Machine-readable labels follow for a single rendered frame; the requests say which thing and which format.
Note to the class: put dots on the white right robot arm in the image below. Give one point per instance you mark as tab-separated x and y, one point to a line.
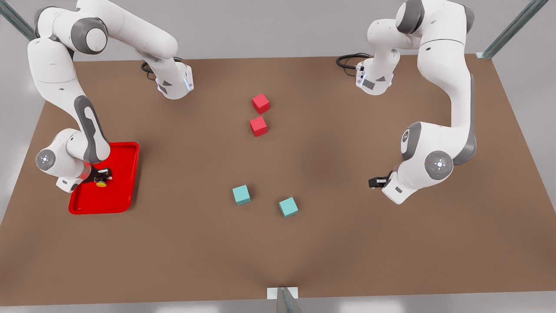
56	65

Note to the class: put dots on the small yellow block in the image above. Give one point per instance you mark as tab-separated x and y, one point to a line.
101	184

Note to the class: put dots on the red plastic tray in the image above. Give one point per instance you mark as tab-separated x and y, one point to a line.
117	182

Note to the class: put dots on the silver frame post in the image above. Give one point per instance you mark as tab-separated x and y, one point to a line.
15	17
284	300
510	29

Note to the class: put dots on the red cube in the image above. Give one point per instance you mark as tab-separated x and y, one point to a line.
261	103
258	126

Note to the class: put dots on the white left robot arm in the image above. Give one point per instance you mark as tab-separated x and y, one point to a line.
443	65

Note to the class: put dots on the teal cube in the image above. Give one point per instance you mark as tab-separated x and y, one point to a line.
241	194
288	207

